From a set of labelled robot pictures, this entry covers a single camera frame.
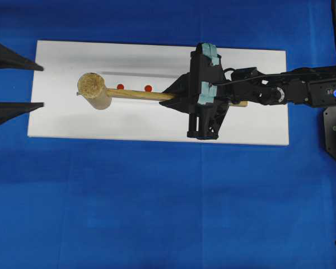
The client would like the blue table cloth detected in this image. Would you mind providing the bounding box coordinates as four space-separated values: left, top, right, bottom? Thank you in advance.
0 1 336 268

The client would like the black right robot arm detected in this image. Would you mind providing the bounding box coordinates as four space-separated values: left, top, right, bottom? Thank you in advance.
160 43 336 140

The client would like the small white raised block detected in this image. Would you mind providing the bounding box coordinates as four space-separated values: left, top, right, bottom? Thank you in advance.
97 71 179 92

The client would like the wooden mallet hammer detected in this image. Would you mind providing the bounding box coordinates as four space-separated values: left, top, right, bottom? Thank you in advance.
76 72 249 110

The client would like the red dot mark middle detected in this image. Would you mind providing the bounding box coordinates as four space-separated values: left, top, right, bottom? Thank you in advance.
144 85 153 92

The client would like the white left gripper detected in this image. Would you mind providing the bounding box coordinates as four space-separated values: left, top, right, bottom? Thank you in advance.
0 43 44 125

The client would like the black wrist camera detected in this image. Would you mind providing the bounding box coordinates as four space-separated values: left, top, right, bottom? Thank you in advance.
231 67 260 81

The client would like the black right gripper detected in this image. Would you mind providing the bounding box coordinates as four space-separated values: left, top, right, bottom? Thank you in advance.
159 43 229 140

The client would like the large white foam board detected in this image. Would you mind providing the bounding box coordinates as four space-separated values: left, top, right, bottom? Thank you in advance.
27 40 289 146

